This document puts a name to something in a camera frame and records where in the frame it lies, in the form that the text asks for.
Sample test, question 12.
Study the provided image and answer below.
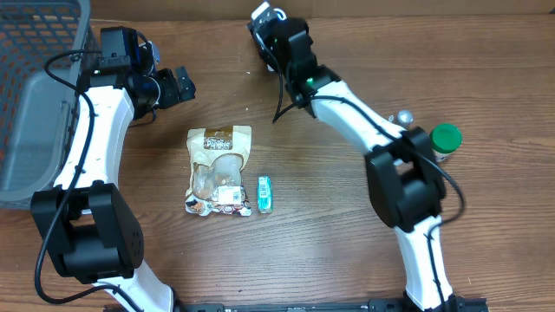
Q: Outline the brown snack bag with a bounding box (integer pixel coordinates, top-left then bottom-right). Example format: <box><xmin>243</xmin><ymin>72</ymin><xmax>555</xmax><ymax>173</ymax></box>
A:
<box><xmin>185</xmin><ymin>126</ymin><xmax>252</xmax><ymax>217</ymax></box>

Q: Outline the teal tissue pack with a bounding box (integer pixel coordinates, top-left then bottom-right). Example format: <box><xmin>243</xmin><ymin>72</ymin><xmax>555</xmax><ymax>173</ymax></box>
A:
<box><xmin>258</xmin><ymin>176</ymin><xmax>273</xmax><ymax>213</ymax></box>

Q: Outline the yellow liquid bottle silver cap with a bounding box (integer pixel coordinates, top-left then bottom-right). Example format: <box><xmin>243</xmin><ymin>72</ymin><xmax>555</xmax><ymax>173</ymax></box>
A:
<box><xmin>388</xmin><ymin>109</ymin><xmax>414</xmax><ymax>129</ymax></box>

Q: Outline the green lid labelled jar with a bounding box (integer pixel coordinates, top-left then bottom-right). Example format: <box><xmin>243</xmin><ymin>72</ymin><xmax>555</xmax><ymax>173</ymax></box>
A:
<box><xmin>429</xmin><ymin>123</ymin><xmax>463</xmax><ymax>162</ymax></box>

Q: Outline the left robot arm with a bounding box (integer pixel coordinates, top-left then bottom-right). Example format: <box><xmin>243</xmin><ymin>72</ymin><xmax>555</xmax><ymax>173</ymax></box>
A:
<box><xmin>30</xmin><ymin>27</ymin><xmax>196</xmax><ymax>311</ymax></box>

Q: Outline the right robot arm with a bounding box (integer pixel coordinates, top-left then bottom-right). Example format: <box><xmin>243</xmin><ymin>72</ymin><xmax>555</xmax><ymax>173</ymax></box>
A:
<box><xmin>248</xmin><ymin>10</ymin><xmax>454</xmax><ymax>311</ymax></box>

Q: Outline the white barcode scanner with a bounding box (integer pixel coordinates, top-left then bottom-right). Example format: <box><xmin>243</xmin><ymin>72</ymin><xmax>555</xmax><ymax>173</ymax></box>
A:
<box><xmin>247</xmin><ymin>7</ymin><xmax>287</xmax><ymax>72</ymax></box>

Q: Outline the dark grey plastic basket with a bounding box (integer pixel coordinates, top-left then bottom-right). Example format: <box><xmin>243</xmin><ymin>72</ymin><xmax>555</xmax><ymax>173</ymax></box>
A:
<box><xmin>1</xmin><ymin>0</ymin><xmax>98</xmax><ymax>210</ymax></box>

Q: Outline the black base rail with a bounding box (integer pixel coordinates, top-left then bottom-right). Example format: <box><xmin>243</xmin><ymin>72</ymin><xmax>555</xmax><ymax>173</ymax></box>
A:
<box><xmin>174</xmin><ymin>296</ymin><xmax>490</xmax><ymax>312</ymax></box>

